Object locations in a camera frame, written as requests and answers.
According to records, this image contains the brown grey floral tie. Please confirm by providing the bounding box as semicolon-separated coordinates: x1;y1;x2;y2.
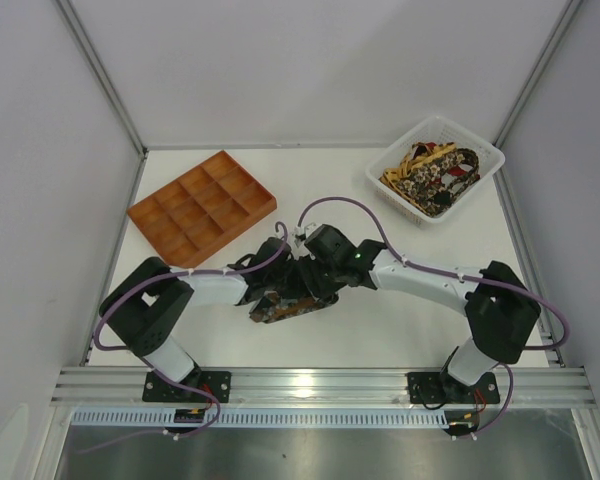
249;292;339;324

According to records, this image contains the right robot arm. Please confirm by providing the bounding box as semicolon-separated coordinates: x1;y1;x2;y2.
304;225;541;400

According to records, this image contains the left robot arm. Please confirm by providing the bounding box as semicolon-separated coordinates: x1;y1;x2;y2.
94;237;317;387

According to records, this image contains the orange compartment tray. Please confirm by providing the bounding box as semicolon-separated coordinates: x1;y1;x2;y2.
127;150;277;268

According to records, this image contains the dark floral tie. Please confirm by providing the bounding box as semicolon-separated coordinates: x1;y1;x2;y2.
395;146;480;217

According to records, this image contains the yellow patterned tie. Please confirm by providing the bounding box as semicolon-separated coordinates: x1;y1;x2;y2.
380;142;457;186

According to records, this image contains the red tie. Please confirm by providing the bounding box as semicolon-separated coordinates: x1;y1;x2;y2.
405;146;479;200

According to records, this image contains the white plastic basket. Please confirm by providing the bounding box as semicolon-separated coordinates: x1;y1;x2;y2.
365;116;505;226

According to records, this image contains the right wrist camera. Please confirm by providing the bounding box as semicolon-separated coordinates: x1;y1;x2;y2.
292;223;316;247

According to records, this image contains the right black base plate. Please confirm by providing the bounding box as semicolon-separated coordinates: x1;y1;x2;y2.
406;370;501;407

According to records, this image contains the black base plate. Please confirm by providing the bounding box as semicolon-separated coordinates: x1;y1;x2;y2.
142;370;231;403
406;370;501;407

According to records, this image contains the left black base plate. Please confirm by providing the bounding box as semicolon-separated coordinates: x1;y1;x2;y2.
142;370;231;403

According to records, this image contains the right aluminium frame post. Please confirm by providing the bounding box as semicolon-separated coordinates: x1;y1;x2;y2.
494;0;586;146

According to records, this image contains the aluminium frame post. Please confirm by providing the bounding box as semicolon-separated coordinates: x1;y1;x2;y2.
53;0;148;160
494;0;586;146

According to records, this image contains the white slotted cable duct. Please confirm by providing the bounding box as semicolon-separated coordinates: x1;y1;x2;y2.
71;407;449;429

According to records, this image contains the aluminium mounting rail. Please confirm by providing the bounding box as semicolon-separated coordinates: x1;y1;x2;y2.
51;366;596;409

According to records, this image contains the left aluminium frame post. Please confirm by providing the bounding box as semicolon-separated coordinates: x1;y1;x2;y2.
53;0;148;160

